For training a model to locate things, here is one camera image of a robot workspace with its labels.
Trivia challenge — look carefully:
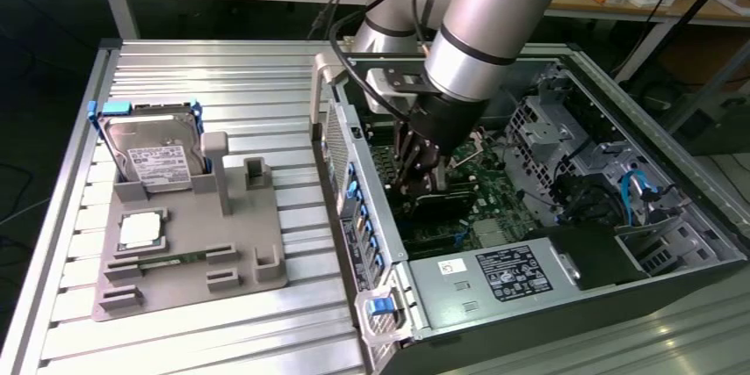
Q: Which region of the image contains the silver chipset heatsink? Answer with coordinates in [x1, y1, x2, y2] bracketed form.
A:
[471, 219, 511, 248]

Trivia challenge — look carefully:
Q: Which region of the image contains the grey parts rack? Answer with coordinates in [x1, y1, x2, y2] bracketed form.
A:
[91, 131, 293, 323]

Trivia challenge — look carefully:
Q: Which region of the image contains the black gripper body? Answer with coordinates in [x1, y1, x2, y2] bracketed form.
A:
[407, 92, 491, 160]

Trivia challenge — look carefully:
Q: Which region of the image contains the silver disk bay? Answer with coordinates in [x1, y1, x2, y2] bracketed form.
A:
[614, 216, 734, 279]

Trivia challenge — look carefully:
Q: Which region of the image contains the black camera cable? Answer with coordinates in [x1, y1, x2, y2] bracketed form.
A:
[326, 0, 429, 120]

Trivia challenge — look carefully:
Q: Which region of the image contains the black expansion slot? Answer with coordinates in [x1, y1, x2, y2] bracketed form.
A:
[403, 227, 465, 258]

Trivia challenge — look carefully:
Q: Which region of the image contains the blue case latch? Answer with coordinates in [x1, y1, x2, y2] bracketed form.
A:
[367, 298, 399, 317]

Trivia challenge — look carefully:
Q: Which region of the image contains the green RAM stick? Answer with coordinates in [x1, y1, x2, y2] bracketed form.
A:
[135, 251, 210, 267]

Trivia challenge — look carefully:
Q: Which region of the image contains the silver CPU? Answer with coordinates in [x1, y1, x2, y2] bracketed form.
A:
[119, 213, 167, 249]

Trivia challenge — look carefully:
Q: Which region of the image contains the silver power supply unit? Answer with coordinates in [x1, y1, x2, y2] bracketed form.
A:
[409, 236, 585, 331]

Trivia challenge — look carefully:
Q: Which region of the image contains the black slanted pole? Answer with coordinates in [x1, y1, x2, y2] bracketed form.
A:
[609, 0, 741, 82]

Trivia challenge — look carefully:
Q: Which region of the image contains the grey case handle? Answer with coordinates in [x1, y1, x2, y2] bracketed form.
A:
[355, 285, 415, 345]

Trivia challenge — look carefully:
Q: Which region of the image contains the silver disk bay cage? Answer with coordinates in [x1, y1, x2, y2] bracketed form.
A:
[506, 61, 593, 200]

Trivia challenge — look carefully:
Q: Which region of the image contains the black equipment box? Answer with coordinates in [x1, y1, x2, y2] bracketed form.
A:
[668, 84, 750, 157]

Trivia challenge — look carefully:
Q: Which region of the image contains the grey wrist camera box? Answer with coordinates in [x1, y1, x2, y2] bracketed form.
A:
[363, 67, 433, 117]

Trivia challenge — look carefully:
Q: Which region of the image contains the black open PC case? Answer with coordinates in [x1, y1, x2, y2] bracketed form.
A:
[309, 52, 750, 375]

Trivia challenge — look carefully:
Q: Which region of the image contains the green motherboard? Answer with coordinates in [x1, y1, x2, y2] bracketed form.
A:
[369, 128, 541, 262]

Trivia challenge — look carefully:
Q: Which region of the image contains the silver socket cover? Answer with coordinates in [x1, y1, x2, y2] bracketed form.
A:
[447, 131, 493, 169]

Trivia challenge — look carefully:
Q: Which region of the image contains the hard disk with blue carrier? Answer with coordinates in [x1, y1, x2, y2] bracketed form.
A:
[86, 100, 207, 194]

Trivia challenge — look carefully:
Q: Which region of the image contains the blue disk wire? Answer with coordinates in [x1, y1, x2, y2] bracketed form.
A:
[621, 168, 656, 229]

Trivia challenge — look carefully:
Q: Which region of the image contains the black plastic shroud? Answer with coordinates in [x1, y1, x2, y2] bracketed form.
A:
[525, 225, 650, 292]

